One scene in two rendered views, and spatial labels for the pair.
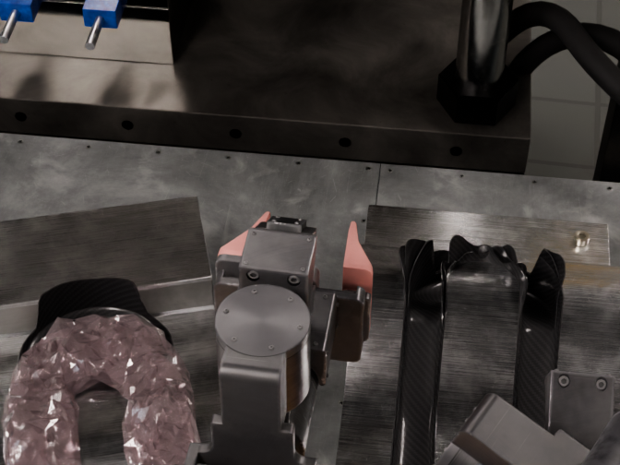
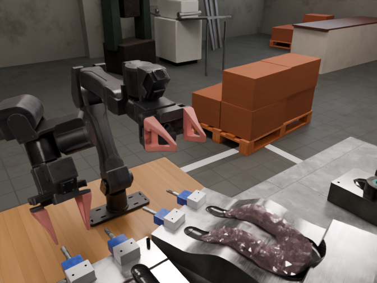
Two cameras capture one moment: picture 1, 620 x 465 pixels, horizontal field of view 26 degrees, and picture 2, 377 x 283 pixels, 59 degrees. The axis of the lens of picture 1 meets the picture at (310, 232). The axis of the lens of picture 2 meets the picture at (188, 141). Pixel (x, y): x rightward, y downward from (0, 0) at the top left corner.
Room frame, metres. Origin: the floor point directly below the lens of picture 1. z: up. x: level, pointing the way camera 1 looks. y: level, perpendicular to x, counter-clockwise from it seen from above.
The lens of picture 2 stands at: (1.06, -0.37, 1.46)
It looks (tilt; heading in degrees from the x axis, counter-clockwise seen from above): 27 degrees down; 135
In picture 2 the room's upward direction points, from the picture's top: straight up
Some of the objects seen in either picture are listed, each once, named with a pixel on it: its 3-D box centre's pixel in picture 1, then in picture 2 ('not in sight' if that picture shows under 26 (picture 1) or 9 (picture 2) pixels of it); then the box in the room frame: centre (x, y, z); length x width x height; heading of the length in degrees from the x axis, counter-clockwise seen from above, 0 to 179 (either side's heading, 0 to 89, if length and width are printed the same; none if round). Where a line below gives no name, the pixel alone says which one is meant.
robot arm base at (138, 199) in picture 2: not in sight; (116, 199); (0.30, 0.06, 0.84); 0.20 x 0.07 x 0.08; 81
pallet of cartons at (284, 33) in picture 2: not in sight; (301, 31); (-2.59, 6.67, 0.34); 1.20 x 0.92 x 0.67; 171
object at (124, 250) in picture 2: not in sight; (117, 243); (0.51, -0.07, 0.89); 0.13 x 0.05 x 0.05; 173
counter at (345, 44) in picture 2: not in sight; (341, 42); (-1.39, 5.89, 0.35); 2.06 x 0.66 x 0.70; 81
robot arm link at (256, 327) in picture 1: (248, 421); (135, 87); (0.48, 0.04, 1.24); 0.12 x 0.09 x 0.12; 171
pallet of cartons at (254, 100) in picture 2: not in sight; (254, 94); (-0.79, 2.39, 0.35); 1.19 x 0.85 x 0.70; 84
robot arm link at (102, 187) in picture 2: not in sight; (116, 182); (0.31, 0.06, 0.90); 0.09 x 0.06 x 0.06; 81
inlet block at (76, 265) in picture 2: not in sight; (73, 265); (0.50, -0.18, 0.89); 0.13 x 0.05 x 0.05; 173
